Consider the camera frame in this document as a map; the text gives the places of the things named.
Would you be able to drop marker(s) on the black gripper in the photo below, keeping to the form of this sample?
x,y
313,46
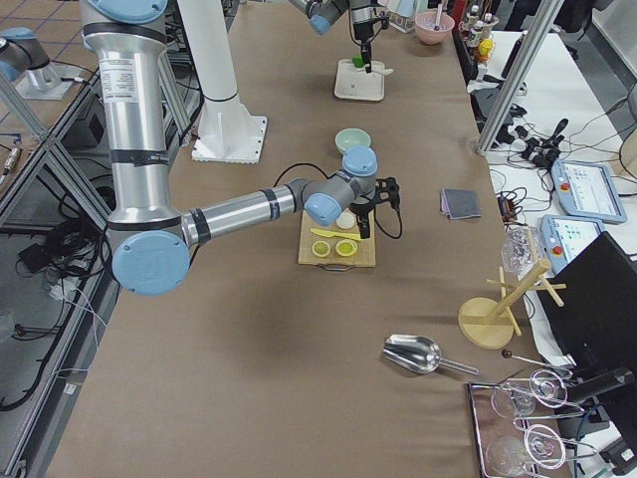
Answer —
x,y
362,29
359,208

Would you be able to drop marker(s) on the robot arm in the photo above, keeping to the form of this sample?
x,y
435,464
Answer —
x,y
153,243
323,15

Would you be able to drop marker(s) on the pink bowl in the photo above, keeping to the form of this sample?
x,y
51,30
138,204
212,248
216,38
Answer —
x,y
432,32

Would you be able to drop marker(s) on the light green ceramic bowl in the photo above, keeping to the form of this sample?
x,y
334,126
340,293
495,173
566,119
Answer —
x,y
350,137

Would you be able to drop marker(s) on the yellow plastic knife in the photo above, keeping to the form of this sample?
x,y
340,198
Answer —
x,y
335,234

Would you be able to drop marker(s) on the lower lemon slice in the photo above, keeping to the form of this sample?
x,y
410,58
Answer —
x,y
346,248

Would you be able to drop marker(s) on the beige rabbit tray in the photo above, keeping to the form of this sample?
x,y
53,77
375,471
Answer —
x,y
355,84

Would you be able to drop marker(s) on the upper lemon slice stack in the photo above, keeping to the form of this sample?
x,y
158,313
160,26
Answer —
x,y
321,249

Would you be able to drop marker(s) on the grey folded cloth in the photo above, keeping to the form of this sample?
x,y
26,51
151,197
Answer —
x,y
459,203

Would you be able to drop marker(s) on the metal scoop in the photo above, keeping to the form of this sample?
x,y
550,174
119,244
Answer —
x,y
420,354

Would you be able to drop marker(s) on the wooden mug tree stand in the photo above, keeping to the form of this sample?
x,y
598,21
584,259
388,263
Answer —
x,y
491,324

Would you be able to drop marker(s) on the clear plastic container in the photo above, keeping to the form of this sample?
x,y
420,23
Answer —
x,y
521,249

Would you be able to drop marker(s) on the lower teach pendant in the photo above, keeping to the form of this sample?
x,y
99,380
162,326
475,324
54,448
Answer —
x,y
564,237

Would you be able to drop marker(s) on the teach pendant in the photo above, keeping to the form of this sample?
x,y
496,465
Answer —
x,y
564,237
586,189

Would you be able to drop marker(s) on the upper teach pendant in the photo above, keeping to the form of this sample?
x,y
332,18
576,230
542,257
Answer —
x,y
586,189

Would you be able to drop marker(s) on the black monitor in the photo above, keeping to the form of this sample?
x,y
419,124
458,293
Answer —
x,y
596,325

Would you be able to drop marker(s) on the aluminium frame post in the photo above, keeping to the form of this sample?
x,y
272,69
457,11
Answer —
x,y
546,13

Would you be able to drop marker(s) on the wire glass rack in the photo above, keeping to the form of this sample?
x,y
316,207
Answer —
x,y
514,426

